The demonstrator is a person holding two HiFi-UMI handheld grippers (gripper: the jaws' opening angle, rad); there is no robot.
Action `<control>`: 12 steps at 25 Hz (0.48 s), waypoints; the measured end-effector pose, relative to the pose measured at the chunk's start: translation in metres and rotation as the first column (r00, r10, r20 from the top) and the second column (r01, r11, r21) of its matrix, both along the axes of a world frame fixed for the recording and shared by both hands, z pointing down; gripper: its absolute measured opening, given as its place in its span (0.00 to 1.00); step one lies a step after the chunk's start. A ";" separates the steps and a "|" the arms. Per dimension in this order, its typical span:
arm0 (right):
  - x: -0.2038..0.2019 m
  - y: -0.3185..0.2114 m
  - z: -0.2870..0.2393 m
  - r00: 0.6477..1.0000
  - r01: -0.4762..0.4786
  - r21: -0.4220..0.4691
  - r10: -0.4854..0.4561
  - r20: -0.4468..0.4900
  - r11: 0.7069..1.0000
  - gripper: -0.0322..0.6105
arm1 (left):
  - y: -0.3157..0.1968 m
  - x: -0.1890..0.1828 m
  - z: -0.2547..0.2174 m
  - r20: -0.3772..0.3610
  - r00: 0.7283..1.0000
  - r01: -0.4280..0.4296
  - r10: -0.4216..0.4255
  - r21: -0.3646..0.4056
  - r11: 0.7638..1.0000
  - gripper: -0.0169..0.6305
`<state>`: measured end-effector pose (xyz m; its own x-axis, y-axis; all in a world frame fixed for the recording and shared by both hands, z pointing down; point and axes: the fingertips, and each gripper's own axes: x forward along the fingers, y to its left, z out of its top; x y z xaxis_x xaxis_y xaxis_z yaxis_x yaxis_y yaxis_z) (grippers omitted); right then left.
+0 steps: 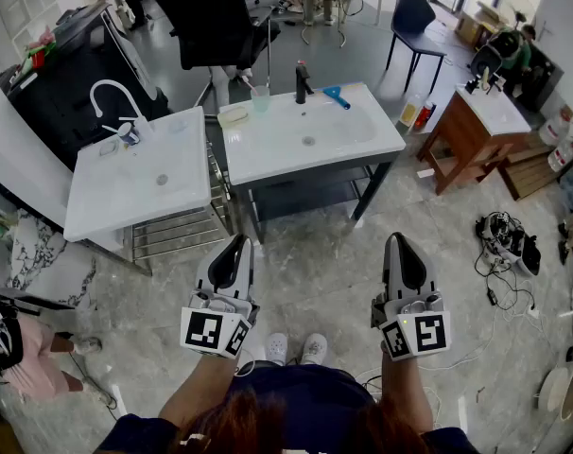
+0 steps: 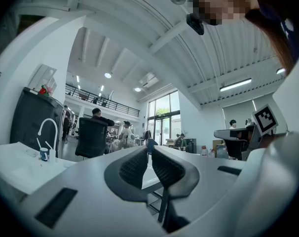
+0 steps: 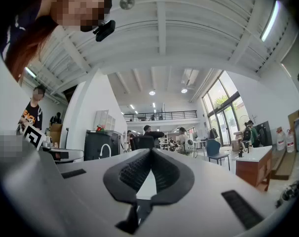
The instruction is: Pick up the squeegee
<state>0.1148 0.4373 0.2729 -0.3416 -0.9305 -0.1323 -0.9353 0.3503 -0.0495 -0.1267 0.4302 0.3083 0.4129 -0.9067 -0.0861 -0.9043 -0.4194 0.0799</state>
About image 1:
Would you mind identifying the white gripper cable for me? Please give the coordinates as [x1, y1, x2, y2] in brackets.
[233, 346, 257, 378]

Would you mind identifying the white bucket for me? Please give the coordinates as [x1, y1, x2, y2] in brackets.
[535, 356, 573, 437]

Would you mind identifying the person's white right shoe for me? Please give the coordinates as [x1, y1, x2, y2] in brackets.
[300, 332, 329, 366]

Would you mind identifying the blue squeegee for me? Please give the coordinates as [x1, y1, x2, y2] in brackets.
[321, 85, 352, 111]

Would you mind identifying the black faucet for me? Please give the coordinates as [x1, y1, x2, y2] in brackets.
[294, 61, 315, 106]

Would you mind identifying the white sink with white faucet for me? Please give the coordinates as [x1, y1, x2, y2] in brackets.
[62, 79, 214, 244]

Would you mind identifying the person's navy shirt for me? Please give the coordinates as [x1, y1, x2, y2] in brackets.
[95, 364, 479, 454]

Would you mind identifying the person's white shoe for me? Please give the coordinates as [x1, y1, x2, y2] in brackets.
[300, 332, 329, 366]
[266, 332, 288, 366]

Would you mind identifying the black and white machine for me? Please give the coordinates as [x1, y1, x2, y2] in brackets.
[0, 1, 171, 170]

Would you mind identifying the person's right forearm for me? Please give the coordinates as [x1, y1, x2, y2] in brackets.
[379, 351, 434, 435]

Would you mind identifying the person's left forearm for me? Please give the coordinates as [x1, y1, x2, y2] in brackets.
[158, 353, 243, 430]

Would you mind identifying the white sink on dark stand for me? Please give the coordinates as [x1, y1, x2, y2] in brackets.
[217, 81, 408, 246]

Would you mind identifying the headset with tangled cables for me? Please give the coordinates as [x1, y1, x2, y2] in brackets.
[473, 210, 544, 311]

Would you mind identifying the wooden cabinet with white sink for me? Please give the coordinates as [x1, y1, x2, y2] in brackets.
[416, 84, 534, 197]

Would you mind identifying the dark blue chair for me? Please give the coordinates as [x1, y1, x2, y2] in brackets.
[385, 0, 449, 95]

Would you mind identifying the black office chair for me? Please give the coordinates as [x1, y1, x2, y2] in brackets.
[152, 0, 282, 109]

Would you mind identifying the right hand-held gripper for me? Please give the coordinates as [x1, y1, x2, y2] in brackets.
[370, 232, 452, 362]

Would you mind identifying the metal towel rack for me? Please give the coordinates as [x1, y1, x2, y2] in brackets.
[124, 142, 236, 276]

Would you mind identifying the person's white left shoe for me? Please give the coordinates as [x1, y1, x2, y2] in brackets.
[266, 332, 288, 366]

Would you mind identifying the red bottle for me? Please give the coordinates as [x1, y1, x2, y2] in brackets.
[413, 101, 438, 131]

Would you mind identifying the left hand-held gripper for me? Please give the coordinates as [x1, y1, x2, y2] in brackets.
[180, 233, 260, 359]

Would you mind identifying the wooden pallet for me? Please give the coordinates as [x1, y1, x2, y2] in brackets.
[497, 132, 573, 202]

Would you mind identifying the pale soap dish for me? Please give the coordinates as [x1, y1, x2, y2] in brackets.
[217, 105, 251, 130]

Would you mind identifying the marble panel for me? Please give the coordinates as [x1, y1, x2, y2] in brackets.
[0, 207, 99, 310]

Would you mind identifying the white jug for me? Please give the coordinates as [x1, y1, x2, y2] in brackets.
[547, 134, 573, 173]
[538, 106, 573, 147]

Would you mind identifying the yellow bottle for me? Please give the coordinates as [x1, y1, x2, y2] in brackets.
[398, 95, 421, 127]

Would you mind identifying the blue and white cup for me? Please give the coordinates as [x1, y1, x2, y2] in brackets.
[116, 121, 141, 148]

